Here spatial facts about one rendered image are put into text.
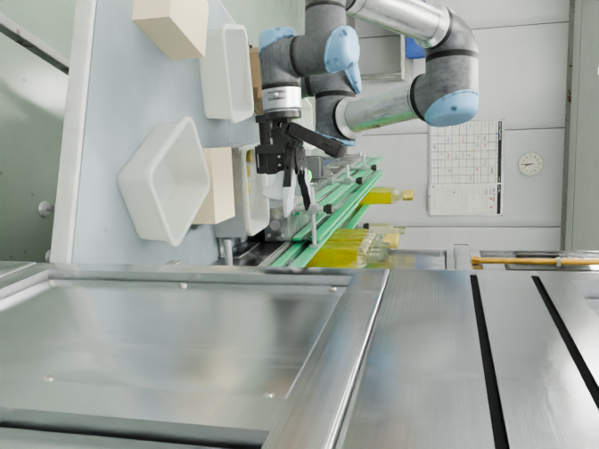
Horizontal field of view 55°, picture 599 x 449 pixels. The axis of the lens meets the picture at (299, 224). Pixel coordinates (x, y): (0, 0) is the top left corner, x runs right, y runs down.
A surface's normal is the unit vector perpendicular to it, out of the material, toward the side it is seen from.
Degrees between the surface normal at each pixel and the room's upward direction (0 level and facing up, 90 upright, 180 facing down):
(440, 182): 90
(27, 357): 90
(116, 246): 0
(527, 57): 90
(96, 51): 0
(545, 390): 90
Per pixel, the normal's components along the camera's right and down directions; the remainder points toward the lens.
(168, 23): -0.04, 0.98
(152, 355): -0.05, -0.98
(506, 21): -0.24, 0.20
